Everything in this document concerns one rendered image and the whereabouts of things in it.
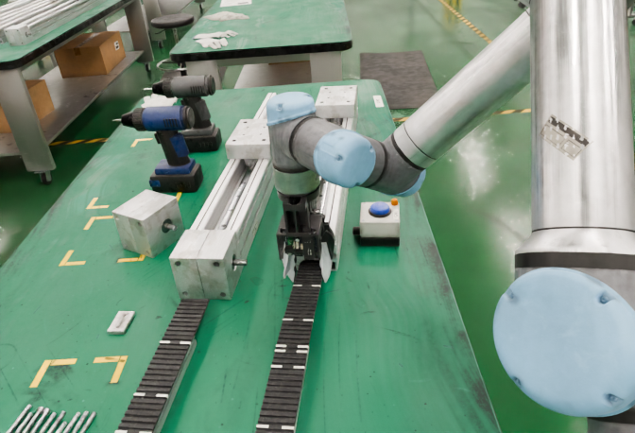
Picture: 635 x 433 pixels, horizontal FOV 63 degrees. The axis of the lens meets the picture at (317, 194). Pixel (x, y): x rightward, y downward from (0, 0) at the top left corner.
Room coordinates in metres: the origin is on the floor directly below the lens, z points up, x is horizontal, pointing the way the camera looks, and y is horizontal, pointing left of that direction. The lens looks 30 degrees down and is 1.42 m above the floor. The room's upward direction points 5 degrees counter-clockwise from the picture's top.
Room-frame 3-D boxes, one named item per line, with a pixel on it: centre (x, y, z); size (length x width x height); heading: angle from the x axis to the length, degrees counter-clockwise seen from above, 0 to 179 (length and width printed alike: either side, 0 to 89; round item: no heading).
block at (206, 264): (0.79, 0.20, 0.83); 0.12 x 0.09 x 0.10; 81
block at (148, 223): (0.95, 0.36, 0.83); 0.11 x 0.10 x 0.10; 59
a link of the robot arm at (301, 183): (0.75, 0.03, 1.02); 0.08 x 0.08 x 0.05
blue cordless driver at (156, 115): (1.20, 0.39, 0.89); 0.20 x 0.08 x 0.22; 84
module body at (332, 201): (1.20, -0.04, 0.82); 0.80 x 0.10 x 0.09; 171
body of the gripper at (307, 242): (0.74, 0.03, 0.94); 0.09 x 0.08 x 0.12; 171
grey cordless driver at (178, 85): (1.44, 0.37, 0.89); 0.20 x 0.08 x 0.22; 87
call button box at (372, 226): (0.91, -0.12, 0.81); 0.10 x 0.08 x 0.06; 81
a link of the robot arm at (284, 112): (0.75, 0.03, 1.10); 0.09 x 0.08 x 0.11; 34
